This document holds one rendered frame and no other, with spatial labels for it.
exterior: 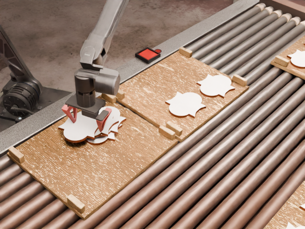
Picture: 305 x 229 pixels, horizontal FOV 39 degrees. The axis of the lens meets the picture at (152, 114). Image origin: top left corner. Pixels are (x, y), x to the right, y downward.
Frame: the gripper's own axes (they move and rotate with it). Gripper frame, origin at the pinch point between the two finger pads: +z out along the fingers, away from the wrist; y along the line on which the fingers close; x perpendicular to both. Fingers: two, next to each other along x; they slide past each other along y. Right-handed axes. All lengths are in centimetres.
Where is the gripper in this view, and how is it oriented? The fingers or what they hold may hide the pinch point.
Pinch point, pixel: (87, 124)
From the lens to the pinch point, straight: 136.3
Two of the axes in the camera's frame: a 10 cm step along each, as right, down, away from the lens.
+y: 9.2, 2.9, -2.7
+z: -0.5, 7.7, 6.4
